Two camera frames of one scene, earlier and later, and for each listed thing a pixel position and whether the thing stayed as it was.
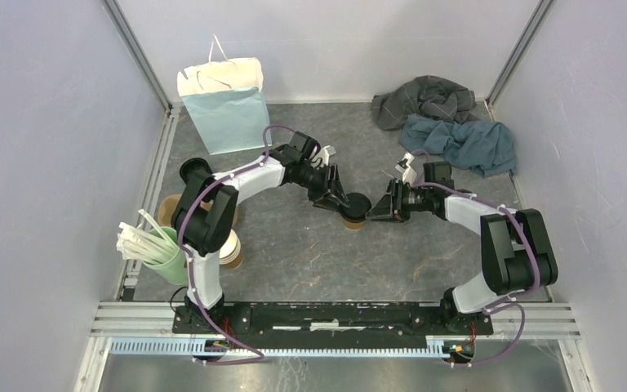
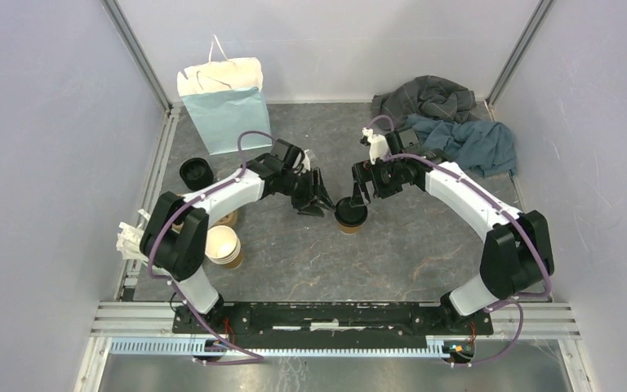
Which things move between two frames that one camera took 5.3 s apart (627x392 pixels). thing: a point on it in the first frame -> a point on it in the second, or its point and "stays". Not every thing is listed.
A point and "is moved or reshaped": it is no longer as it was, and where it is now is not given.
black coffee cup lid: [359, 205] is moved or reshaped
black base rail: [331, 325] stays
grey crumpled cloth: [424, 95] stays
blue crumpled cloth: [486, 148] stays
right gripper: [381, 211] -> [366, 171]
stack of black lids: [191, 165] stays
